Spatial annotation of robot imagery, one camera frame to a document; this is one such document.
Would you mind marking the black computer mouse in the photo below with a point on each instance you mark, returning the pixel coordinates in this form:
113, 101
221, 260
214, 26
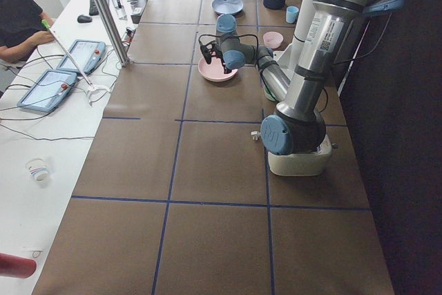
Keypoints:
84, 19

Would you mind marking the red cylinder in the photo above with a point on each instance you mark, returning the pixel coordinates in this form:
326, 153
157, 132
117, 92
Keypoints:
16, 266

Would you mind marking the black keyboard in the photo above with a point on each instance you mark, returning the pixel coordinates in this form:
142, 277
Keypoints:
93, 9

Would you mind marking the seated person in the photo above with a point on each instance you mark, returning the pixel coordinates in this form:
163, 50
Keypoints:
22, 29

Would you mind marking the blue teach pendant far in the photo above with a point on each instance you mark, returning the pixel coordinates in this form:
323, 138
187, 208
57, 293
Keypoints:
87, 54

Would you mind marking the pink plate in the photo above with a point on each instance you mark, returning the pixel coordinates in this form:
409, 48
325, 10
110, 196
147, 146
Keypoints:
214, 71

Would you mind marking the pink bowl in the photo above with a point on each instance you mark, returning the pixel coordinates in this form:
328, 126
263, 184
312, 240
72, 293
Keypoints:
272, 39

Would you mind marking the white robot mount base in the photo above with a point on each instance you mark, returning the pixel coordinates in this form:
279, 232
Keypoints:
288, 58

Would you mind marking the aluminium frame post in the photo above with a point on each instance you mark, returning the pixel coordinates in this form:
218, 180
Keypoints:
112, 32

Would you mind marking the paper cup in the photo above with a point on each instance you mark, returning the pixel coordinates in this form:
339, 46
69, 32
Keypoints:
38, 170

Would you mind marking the blue teach pendant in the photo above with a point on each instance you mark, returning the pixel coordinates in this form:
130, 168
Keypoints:
87, 54
48, 91

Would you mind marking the white toaster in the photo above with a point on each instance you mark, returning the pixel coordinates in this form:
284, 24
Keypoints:
302, 164

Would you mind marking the blue teach pendant near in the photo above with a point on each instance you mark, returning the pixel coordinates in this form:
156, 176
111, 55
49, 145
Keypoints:
48, 91

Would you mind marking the blue plate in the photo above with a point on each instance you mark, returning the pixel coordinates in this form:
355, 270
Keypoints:
227, 7

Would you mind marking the white grabber stick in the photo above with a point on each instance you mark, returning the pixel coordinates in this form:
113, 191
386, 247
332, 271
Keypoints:
92, 88

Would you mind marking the green bowl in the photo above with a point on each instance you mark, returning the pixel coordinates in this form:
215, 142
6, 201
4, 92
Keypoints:
269, 95

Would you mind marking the light blue cup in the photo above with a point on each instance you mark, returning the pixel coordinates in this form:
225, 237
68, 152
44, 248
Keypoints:
291, 14

